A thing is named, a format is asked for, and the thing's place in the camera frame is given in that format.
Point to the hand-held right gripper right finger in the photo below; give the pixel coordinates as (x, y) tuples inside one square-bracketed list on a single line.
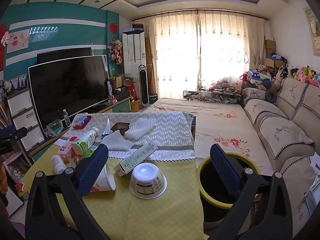
[(222, 165)]

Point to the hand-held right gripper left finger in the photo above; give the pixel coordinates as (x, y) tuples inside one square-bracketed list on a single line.
[(92, 170)]

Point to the black bin with yellow rim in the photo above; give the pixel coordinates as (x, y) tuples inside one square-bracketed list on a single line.
[(220, 180)]

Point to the white paper cup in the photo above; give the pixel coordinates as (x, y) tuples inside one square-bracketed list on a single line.
[(106, 180)]

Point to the small white bottle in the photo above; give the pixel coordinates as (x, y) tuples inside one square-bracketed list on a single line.
[(57, 163)]

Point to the long white carton box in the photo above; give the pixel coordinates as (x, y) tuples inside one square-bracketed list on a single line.
[(136, 158)]

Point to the white printed paper bowl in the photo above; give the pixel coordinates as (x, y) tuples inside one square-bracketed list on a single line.
[(147, 180)]

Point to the white plastic drawer unit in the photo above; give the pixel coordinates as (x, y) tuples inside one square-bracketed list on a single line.
[(25, 120)]

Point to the stack of books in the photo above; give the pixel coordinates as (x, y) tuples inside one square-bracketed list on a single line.
[(10, 160)]

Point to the white bottle with green label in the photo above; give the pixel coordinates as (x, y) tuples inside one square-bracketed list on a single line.
[(85, 140)]

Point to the pink drink carton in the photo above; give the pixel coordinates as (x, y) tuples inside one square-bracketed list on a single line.
[(64, 151)]

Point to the white paper towel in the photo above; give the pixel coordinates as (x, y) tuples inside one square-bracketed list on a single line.
[(116, 141)]

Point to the clear bag with greens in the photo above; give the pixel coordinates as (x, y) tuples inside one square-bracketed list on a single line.
[(55, 128)]

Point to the blue white cone wrapper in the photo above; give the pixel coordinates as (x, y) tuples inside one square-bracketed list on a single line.
[(106, 128)]

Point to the blue white small pack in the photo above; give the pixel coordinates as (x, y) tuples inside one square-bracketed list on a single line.
[(78, 122)]

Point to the brown plastic tray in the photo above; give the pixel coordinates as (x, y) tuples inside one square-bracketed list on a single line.
[(120, 127)]

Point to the clear water bottle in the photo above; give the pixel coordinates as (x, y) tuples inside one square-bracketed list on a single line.
[(66, 118)]

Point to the beige chevron cloth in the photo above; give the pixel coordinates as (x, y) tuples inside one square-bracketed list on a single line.
[(170, 132)]

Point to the white cabinet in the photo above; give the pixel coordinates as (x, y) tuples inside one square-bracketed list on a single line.
[(13, 205)]

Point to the beige sofa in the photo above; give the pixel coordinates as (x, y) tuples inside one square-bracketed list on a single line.
[(282, 130)]

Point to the glass coffee table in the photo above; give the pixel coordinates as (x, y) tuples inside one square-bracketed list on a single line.
[(212, 96)]

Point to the pink small box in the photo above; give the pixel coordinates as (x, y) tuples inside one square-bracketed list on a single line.
[(113, 100)]

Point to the large curved television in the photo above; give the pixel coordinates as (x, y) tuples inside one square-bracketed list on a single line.
[(67, 90)]

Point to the yellow checked tablecloth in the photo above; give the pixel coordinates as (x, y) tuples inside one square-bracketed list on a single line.
[(155, 215)]

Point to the black box with green print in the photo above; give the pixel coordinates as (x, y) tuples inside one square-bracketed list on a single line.
[(153, 99)]

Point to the cardboard boxes by television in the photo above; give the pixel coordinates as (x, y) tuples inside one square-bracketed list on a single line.
[(122, 80)]

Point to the blue star bag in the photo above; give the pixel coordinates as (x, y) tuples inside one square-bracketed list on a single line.
[(258, 75)]

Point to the white tower fan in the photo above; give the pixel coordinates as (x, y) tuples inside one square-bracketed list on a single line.
[(143, 85)]

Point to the beige embroidered curtains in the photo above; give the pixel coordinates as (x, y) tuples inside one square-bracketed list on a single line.
[(180, 55)]

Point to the pink artificial flower bunch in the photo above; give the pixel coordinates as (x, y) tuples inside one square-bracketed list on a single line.
[(115, 51)]

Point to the pile of plush toys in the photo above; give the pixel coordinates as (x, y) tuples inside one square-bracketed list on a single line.
[(302, 73)]

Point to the stacked cardboard boxes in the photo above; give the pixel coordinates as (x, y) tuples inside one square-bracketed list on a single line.
[(271, 52)]

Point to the white standing air conditioner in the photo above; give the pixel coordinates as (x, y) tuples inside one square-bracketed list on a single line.
[(132, 52)]

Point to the cartoon wall poster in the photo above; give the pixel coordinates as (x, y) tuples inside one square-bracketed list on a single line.
[(18, 41)]

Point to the red wall decoration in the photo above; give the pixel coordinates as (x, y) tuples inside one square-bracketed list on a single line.
[(2, 33)]

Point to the framed wall pictures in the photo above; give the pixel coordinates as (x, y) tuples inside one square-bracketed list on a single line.
[(313, 30)]

